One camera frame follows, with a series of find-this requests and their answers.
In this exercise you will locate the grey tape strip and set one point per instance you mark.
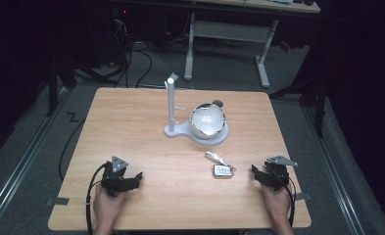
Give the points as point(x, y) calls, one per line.
point(302, 197)
point(57, 201)

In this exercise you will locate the dark computer tower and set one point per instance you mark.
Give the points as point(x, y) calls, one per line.
point(110, 32)

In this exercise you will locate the white-framed wooden desk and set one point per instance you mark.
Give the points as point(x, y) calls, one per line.
point(232, 31)

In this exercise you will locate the metal floor rail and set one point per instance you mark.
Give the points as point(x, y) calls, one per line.
point(20, 163)
point(333, 169)

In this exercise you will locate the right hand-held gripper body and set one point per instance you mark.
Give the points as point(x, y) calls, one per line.
point(278, 174)

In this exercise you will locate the silver metal bowl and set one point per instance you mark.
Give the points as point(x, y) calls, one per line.
point(208, 120)

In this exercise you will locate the silver remote key fob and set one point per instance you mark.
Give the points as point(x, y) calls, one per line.
point(222, 171)

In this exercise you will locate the person's left hand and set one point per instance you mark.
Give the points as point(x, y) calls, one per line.
point(107, 205)

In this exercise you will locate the black zigzag floor tape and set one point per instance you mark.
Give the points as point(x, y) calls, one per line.
point(72, 117)

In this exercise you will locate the person's right hand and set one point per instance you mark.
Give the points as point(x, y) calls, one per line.
point(276, 204)

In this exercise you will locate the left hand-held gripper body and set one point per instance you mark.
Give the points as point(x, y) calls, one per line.
point(115, 181)

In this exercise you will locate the white stand with pole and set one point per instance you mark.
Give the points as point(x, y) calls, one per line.
point(171, 107)

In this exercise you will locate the small grey disc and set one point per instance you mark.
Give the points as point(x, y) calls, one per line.
point(217, 103)

